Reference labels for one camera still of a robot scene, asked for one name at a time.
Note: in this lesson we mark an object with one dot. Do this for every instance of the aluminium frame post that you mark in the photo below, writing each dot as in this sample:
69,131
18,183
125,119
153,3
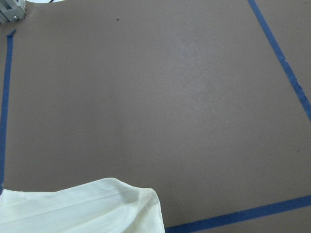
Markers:
12,10

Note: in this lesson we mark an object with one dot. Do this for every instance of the cream long-sleeve cat shirt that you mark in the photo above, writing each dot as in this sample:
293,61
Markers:
103,206

